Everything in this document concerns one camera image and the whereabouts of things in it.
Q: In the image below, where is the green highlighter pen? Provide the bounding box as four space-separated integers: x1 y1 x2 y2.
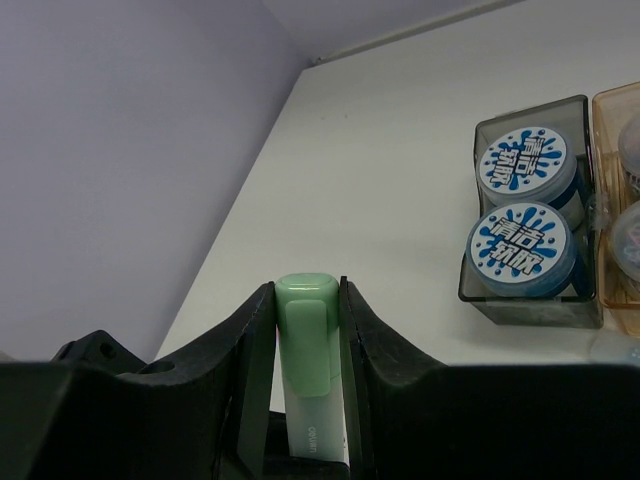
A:
283 377 346 462

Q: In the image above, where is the orange translucent container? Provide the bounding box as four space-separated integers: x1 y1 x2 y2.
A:
592 83 639 337

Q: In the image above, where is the grey translucent container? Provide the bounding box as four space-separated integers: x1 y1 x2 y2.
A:
458 95 603 329

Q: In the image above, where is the blue highlighter pen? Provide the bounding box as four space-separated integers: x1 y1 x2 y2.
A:
589 331 640 367

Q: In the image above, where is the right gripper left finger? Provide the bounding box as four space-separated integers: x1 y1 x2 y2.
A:
1 283 275 479

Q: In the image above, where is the paper clip tub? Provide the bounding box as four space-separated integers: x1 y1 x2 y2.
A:
610 201 639 282
618 114 640 177

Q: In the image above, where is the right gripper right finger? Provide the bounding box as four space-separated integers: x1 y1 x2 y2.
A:
338 279 639 479

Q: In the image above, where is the blue cleaning gel jar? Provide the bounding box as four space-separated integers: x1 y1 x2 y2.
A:
476 126 587 230

